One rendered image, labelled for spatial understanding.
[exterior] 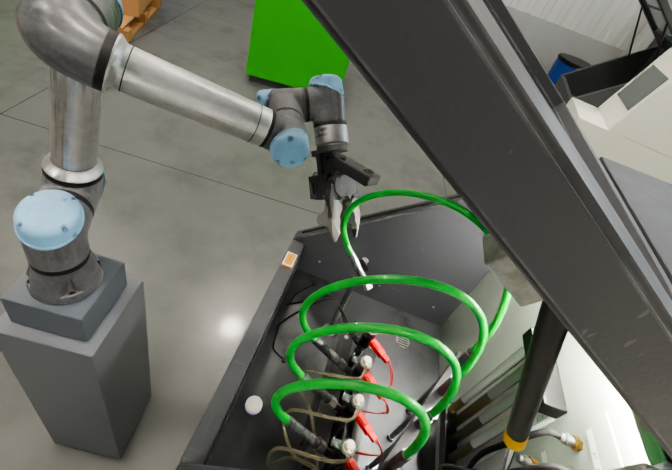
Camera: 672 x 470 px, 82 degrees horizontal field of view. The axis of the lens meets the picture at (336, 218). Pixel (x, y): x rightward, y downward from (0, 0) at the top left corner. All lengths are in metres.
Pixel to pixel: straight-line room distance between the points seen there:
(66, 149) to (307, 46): 3.20
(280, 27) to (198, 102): 3.26
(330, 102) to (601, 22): 7.13
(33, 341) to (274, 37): 3.31
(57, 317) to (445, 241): 0.95
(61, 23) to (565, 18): 7.29
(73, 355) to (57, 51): 0.71
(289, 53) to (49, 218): 3.29
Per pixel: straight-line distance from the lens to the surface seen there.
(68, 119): 0.93
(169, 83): 0.71
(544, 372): 0.32
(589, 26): 7.82
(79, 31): 0.71
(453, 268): 1.13
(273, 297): 1.02
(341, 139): 0.86
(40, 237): 0.95
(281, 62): 4.04
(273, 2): 3.90
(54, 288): 1.06
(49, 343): 1.16
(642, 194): 0.95
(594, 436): 0.70
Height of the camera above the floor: 1.78
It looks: 40 degrees down
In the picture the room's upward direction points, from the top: 22 degrees clockwise
